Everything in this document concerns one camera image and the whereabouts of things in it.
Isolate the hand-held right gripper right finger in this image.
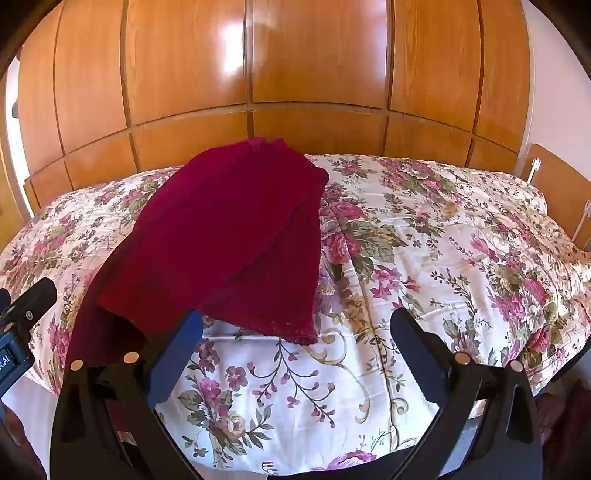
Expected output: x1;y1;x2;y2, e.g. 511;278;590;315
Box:
390;307;544;480

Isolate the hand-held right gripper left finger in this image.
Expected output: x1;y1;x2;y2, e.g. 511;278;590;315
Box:
51;310;206;480

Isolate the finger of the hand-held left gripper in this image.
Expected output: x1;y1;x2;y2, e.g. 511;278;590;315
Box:
0;277;58;340

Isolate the dark red knit garment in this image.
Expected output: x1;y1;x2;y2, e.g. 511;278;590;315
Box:
65;137;330;370

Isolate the floral bedspread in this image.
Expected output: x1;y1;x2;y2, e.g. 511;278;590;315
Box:
0;154;591;480

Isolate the dark red cloth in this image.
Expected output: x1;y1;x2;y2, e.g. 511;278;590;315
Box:
536;378;591;462

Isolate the wooden headboard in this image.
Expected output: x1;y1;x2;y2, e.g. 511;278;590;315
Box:
522;143;591;254

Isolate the wooden wardrobe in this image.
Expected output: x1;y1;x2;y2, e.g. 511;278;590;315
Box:
16;0;532;215

